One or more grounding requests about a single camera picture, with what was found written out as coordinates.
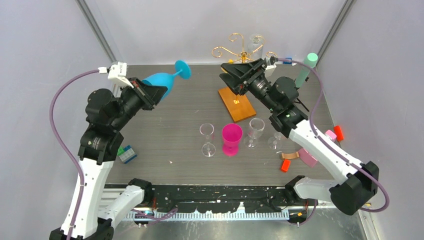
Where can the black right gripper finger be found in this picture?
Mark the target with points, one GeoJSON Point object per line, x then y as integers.
{"type": "Point", "coordinates": [242, 68]}
{"type": "Point", "coordinates": [236, 85]}

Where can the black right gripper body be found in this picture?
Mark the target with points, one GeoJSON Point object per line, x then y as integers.
{"type": "Point", "coordinates": [257, 86]}

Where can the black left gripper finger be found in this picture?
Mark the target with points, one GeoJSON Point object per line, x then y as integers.
{"type": "Point", "coordinates": [155, 93]}
{"type": "Point", "coordinates": [136, 84]}

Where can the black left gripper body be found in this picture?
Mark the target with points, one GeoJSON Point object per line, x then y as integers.
{"type": "Point", "coordinates": [133, 101]}

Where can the blue wine glass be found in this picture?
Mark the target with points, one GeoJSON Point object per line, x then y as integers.
{"type": "Point", "coordinates": [182, 69]}

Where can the clear wine glass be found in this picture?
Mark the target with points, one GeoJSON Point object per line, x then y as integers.
{"type": "Point", "coordinates": [276, 141]}
{"type": "Point", "coordinates": [255, 46]}
{"type": "Point", "coordinates": [255, 130]}

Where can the pink wine glass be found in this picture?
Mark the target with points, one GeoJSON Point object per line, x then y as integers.
{"type": "Point", "coordinates": [231, 136]}

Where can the clear flute glass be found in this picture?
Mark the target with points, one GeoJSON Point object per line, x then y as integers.
{"type": "Point", "coordinates": [207, 131]}

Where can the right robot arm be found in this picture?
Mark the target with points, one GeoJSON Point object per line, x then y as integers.
{"type": "Point", "coordinates": [354, 183]}

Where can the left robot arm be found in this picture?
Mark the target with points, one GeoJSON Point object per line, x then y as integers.
{"type": "Point", "coordinates": [99, 145]}

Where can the small blue block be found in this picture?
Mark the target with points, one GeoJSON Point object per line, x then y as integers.
{"type": "Point", "coordinates": [288, 61]}

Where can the green toy brick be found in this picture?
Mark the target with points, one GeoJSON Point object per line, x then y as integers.
{"type": "Point", "coordinates": [120, 151]}

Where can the green microphone on tripod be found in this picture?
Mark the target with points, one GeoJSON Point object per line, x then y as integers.
{"type": "Point", "coordinates": [311, 61]}

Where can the small orange block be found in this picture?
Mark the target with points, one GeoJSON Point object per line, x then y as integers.
{"type": "Point", "coordinates": [285, 165]}

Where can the black base bar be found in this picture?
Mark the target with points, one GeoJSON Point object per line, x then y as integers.
{"type": "Point", "coordinates": [220, 199]}

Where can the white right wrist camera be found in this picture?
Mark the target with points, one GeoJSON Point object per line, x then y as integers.
{"type": "Point", "coordinates": [271, 66]}

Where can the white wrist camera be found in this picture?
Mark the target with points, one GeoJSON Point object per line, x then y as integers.
{"type": "Point", "coordinates": [118, 75]}
{"type": "Point", "coordinates": [271, 66]}

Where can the gold wire glass rack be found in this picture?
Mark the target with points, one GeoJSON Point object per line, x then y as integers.
{"type": "Point", "coordinates": [238, 105]}

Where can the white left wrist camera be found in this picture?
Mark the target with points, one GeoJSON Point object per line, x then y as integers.
{"type": "Point", "coordinates": [118, 75]}

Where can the red block at wall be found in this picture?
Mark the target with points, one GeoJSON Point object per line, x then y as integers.
{"type": "Point", "coordinates": [338, 132]}

